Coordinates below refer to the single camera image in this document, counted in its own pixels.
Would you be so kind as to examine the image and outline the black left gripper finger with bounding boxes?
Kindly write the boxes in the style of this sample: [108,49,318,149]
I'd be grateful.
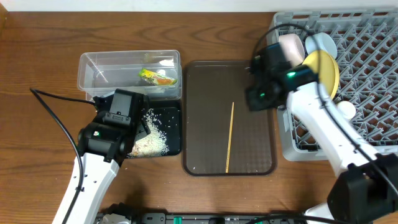
[134,129,146,142]
[139,119,151,137]

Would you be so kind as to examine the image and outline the rice food waste pile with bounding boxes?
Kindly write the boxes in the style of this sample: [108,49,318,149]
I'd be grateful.
[127,107,181,158]

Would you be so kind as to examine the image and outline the wooden chopstick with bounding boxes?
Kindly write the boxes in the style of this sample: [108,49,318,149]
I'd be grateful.
[225,102,234,174]

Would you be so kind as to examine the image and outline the green snack wrapper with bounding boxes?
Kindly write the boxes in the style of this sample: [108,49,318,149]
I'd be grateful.
[138,68,178,86]

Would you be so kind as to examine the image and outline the pink bowl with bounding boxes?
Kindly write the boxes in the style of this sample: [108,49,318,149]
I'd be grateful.
[278,34,305,67]

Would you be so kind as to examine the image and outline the yellow plate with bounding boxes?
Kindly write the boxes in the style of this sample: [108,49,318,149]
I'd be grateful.
[303,50,340,99]

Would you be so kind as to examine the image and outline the light blue bowl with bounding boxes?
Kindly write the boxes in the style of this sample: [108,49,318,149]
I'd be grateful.
[305,32,338,59]

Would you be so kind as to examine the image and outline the white cup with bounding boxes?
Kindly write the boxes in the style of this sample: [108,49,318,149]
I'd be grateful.
[336,101,356,121]

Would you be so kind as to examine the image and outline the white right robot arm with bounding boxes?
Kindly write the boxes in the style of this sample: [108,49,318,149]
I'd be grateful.
[246,44,397,223]

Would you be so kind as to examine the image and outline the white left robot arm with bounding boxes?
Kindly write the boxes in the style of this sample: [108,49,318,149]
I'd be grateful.
[53,89,150,223]

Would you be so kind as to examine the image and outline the black waste tray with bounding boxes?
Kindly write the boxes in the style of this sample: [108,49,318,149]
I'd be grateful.
[96,99,183,158]

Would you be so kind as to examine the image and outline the grey dishwasher rack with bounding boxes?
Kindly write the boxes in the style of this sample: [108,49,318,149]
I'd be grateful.
[271,8,397,154]

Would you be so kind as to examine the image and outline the clear plastic bin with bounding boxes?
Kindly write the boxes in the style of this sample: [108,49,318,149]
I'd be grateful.
[77,50,182,100]

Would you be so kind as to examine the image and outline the brown serving tray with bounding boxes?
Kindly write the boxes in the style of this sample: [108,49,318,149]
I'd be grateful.
[183,60,277,177]

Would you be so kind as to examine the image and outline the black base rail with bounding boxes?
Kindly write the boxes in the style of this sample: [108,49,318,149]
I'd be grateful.
[96,203,340,224]

